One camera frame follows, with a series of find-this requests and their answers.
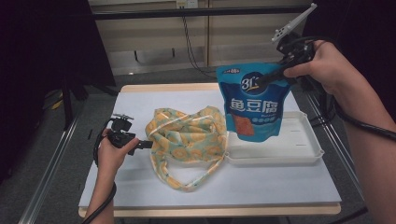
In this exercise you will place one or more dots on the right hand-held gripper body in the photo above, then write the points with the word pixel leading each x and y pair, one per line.
pixel 297 49

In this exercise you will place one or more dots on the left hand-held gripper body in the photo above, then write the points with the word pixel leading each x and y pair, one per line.
pixel 121 133

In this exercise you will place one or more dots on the blue snack pouch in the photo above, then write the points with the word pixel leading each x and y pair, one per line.
pixel 252 105

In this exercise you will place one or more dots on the lemon print cloth bag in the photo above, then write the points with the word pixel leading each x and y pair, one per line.
pixel 186 140

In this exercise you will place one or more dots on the white plastic tray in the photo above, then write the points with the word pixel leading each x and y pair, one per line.
pixel 280 152

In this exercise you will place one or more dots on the person's left hand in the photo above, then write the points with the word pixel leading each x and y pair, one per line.
pixel 109 158

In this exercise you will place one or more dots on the person's right hand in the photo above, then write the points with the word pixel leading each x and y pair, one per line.
pixel 327 68

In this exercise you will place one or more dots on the black stand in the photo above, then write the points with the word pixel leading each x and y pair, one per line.
pixel 67 105

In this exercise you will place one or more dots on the yellow tape piece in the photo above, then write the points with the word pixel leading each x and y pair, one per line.
pixel 57 105

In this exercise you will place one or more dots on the black curtain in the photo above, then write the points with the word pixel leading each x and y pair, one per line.
pixel 31 62
pixel 373 31

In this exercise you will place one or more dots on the black horizontal bar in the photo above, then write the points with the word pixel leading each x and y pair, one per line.
pixel 155 13

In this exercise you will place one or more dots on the metal floor rail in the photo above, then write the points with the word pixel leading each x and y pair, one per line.
pixel 350 174
pixel 45 186

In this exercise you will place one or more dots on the white wall outlet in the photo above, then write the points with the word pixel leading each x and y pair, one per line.
pixel 186 3

